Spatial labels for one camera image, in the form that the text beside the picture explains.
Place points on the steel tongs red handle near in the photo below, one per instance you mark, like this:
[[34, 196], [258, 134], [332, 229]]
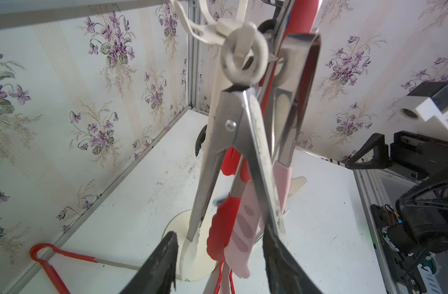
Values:
[[220, 280]]

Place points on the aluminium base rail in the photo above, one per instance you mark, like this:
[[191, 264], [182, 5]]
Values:
[[379, 190]]

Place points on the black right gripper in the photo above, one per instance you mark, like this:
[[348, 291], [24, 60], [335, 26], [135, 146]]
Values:
[[415, 157]]

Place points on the red silicone tip tongs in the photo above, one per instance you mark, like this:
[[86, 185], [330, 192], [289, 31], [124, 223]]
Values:
[[239, 123]]

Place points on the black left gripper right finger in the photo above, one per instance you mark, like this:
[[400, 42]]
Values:
[[284, 274]]

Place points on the steel tongs red handle far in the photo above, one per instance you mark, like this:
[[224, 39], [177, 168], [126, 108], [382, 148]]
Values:
[[73, 273]]

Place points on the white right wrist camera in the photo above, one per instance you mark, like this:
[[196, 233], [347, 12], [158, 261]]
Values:
[[426, 106]]

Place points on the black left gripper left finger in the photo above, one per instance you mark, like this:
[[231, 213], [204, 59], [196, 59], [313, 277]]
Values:
[[158, 273]]

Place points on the steel tongs red handle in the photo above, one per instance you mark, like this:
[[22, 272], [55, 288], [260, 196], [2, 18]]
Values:
[[73, 273], [220, 280]]

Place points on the black silicone tip tongs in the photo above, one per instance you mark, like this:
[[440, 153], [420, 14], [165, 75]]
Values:
[[264, 27]]

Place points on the pink cat paw tongs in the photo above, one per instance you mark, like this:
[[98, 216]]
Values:
[[284, 113]]

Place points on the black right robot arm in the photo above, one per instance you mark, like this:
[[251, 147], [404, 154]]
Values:
[[404, 194]]

